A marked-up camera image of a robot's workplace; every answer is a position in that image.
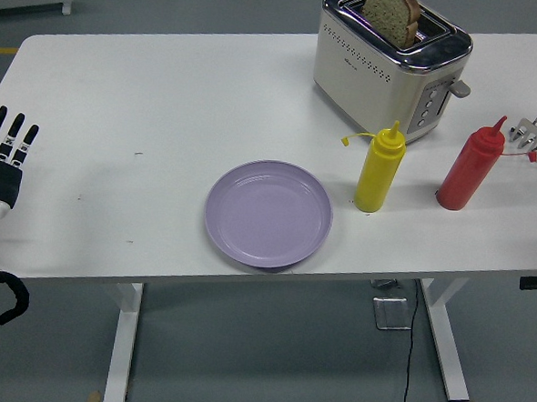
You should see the purple plate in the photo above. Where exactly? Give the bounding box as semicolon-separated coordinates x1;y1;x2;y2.
200;156;338;274

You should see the cream and chrome toaster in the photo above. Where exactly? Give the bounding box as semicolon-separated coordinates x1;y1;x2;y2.
309;0;477;149

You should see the bread slice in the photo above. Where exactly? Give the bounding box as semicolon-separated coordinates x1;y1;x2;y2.
360;0;422;49

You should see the white table leg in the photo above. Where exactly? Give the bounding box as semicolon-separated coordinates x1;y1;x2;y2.
411;276;478;402
101;280;146;402

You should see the yellow squeeze bottle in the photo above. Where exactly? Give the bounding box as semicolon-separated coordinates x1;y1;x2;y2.
335;117;410;216

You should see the silver floor socket box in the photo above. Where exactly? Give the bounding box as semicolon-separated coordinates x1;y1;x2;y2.
371;296;415;333

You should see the red squeeze bottle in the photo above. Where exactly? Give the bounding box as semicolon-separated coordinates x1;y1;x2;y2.
434;111;537;216

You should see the grey bracket under table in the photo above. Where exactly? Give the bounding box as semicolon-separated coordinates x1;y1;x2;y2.
370;277;401;291

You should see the black floor cable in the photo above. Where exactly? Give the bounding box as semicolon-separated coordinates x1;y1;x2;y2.
400;278;422;402

